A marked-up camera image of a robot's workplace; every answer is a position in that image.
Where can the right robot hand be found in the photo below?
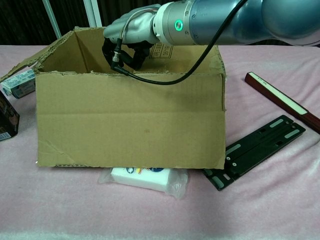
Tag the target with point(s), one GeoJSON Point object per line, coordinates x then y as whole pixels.
{"type": "Point", "coordinates": [137, 25]}

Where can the brown cardboard shipping box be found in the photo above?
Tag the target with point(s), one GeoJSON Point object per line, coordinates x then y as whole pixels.
{"type": "Point", "coordinates": [125, 125]}

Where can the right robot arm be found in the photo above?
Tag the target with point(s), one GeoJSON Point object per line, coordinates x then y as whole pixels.
{"type": "Point", "coordinates": [225, 20]}

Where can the slim dark red box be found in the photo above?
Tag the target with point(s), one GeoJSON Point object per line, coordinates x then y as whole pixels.
{"type": "Point", "coordinates": [275, 95]}

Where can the dark printed box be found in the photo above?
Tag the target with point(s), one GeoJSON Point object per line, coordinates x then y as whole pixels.
{"type": "Point", "coordinates": [8, 120]}

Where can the black pleated curtain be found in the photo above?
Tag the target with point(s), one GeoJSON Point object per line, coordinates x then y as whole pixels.
{"type": "Point", "coordinates": [22, 20]}

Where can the small white blue carton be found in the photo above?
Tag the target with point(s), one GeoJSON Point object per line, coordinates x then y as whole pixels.
{"type": "Point", "coordinates": [20, 87]}

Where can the packaged white melamine sponge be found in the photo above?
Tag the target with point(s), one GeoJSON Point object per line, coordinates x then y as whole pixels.
{"type": "Point", "coordinates": [145, 180]}

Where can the black folding laptop stand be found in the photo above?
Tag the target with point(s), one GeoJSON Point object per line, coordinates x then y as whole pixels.
{"type": "Point", "coordinates": [262, 147]}

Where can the pink fleece table cloth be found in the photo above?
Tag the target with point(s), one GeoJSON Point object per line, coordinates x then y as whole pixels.
{"type": "Point", "coordinates": [62, 200]}

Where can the white frame post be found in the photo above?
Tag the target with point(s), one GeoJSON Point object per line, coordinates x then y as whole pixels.
{"type": "Point", "coordinates": [51, 17]}
{"type": "Point", "coordinates": [90, 12]}

